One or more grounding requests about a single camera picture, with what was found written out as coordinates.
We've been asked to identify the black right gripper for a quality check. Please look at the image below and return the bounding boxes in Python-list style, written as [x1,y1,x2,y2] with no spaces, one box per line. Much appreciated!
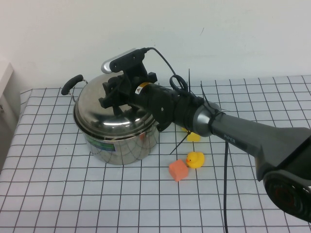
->
[98,71,158,115]

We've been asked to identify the steel lid black knob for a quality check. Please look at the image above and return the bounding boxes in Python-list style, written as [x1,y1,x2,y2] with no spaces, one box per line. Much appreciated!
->
[73,73,156,141]

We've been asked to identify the black zip tie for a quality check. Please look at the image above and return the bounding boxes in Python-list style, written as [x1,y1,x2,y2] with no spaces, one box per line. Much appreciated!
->
[200,81,212,105]
[187,68,193,98]
[170,131,193,155]
[210,108,230,122]

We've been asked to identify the orange foam block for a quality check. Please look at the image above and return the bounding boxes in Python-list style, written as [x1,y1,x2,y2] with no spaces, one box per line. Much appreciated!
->
[168,159,189,183]

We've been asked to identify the white black grid tablecloth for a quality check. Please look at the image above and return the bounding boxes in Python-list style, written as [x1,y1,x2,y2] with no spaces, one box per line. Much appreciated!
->
[0,75,311,233]

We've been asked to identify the yellow rubber duck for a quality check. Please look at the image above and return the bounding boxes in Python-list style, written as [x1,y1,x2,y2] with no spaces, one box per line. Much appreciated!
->
[185,151,206,169]

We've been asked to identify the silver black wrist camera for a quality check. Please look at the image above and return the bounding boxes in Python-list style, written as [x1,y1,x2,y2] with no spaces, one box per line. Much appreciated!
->
[101,48,147,74]

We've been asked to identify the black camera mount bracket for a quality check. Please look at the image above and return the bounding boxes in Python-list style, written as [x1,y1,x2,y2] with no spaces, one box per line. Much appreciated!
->
[121,59,150,82]

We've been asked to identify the stainless steel pot black handles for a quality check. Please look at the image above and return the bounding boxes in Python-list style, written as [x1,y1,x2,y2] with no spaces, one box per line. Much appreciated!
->
[61,74,160,166]

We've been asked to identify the black camera cable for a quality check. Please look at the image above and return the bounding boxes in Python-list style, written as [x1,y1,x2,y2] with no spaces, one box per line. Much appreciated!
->
[142,47,230,233]

